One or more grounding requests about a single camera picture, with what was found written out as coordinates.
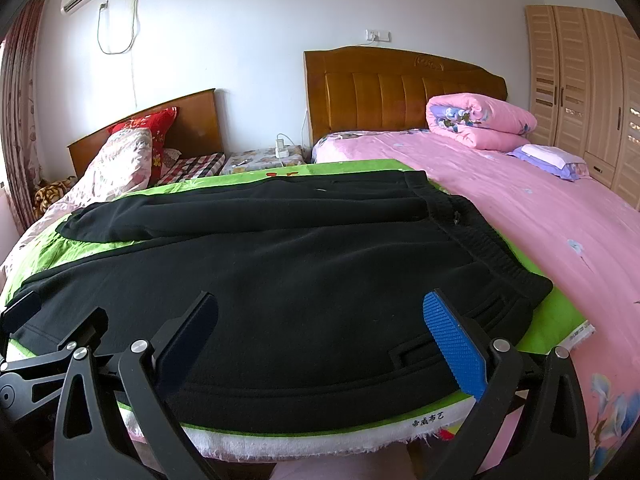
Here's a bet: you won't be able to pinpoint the purple pillow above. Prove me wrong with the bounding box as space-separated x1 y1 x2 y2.
509 144 590 182

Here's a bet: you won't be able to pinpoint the red patterned curtain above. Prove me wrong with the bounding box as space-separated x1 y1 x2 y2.
1 0 46 233

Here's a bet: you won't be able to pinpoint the air conditioner cable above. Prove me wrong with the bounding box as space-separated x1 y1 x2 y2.
96 0 142 57

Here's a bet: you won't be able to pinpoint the white power strip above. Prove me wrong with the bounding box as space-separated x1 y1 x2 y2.
274 139 288 159

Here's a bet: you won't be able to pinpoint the large wooden headboard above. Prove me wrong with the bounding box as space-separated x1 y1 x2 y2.
304 46 508 143

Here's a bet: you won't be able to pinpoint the pink white floral quilt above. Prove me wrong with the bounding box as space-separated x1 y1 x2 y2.
1 128 152 289

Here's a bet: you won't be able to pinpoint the red floral pillow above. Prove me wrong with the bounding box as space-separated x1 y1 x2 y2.
107 106 178 186

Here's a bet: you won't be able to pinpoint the plaid bed sheet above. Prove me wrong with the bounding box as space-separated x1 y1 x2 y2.
156 153 226 186

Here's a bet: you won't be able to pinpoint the black pants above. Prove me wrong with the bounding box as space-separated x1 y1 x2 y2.
9 170 552 434

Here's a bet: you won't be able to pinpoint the pink bed sheet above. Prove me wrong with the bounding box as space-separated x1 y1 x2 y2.
314 130 639 477

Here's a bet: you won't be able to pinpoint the small wooden headboard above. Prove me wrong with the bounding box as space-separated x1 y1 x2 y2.
67 88 224 178

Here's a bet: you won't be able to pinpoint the white wall socket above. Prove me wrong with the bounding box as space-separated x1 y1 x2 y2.
366 29 392 44

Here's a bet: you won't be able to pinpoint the folded pink quilt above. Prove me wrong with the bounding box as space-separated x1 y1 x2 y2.
425 92 538 153

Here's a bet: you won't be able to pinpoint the light wooden wardrobe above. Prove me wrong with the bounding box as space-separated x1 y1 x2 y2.
525 6 639 209

